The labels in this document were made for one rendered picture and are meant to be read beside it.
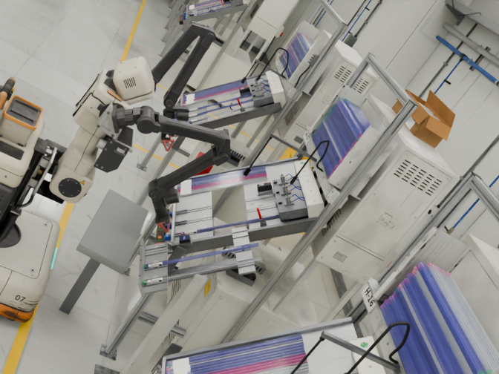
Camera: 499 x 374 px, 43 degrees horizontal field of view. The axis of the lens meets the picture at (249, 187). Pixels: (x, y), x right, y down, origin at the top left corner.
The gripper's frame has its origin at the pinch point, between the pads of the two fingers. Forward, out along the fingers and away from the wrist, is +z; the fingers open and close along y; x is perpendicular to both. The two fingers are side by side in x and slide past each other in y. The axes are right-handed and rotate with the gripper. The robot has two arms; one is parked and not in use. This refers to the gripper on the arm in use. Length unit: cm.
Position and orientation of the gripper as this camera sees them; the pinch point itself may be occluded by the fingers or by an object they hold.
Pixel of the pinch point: (166, 231)
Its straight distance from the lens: 313.1
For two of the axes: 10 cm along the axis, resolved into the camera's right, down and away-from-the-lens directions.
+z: 1.8, 8.7, 4.6
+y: -0.6, -4.6, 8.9
